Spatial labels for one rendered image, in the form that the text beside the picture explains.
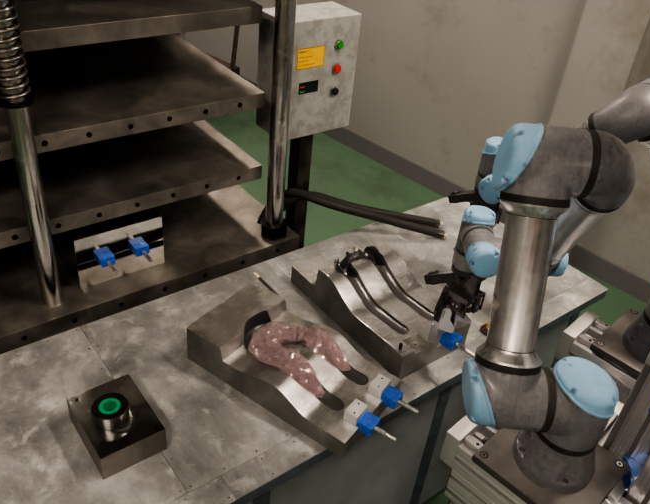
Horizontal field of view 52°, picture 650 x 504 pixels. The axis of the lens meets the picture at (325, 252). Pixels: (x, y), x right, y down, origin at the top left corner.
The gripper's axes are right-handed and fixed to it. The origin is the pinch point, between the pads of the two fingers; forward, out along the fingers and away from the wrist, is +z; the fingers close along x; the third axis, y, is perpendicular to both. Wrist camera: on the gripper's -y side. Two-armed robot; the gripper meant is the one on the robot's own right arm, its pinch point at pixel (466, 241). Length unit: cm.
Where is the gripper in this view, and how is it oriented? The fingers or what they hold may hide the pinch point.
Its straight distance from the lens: 211.1
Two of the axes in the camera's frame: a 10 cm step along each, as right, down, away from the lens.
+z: -0.9, 8.2, 5.7
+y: 7.4, 4.4, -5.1
